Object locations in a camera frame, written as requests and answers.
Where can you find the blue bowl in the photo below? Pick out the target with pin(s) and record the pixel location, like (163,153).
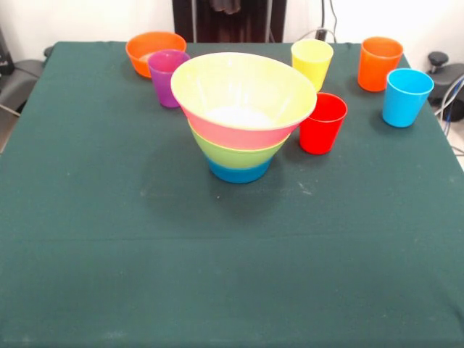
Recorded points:
(239,174)

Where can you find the green bowl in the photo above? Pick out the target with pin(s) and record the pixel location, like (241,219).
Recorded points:
(235,157)

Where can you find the large pink bowl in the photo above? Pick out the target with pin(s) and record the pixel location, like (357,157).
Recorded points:
(239,136)

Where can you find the large orange bowl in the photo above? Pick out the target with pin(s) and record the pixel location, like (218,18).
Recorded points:
(235,79)

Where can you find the purple cup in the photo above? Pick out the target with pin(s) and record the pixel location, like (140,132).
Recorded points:
(163,83)

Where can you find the yellow cup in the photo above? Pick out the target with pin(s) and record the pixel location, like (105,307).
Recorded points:
(315,58)

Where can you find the red cup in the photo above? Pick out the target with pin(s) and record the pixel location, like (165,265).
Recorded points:
(322,134)

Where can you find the dark green table cloth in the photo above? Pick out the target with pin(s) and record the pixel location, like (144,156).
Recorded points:
(253,272)

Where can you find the small dark orange bowl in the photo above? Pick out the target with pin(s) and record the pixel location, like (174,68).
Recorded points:
(140,61)

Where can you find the black power plug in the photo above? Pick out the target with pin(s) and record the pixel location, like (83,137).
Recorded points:
(321,34)

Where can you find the orange cup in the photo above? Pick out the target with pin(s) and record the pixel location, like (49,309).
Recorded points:
(373,72)

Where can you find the blue cup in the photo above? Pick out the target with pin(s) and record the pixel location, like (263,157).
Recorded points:
(402,105)

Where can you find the black round knob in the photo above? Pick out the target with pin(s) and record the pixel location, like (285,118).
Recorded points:
(438,58)
(48,51)

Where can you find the grey metal leg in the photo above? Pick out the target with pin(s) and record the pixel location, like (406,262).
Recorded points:
(9,108)

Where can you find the black round base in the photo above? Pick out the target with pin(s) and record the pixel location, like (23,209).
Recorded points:
(455,72)
(18,79)

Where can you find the black equipment box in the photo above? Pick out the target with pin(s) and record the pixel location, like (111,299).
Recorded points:
(3,54)

